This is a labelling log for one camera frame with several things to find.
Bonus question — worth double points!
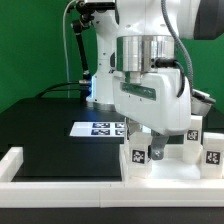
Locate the black cables at base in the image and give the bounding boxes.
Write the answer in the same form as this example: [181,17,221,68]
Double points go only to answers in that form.
[34,78,93,99]

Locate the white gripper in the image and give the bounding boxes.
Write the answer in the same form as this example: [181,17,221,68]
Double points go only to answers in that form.
[112,69,191,160]

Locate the white cable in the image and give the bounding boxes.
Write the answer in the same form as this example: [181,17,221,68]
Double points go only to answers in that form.
[62,0,78,98]

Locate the white U-shaped obstacle fence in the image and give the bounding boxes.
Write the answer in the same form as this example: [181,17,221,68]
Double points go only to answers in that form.
[0,147,224,208]

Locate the white square tabletop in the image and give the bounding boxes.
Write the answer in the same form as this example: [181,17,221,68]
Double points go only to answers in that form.
[118,143,224,183]

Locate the white fiducial tag sheet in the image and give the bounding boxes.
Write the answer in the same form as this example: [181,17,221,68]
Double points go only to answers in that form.
[70,122,125,137]

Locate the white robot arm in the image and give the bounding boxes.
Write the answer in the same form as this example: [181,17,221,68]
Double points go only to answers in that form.
[86,0,224,160]

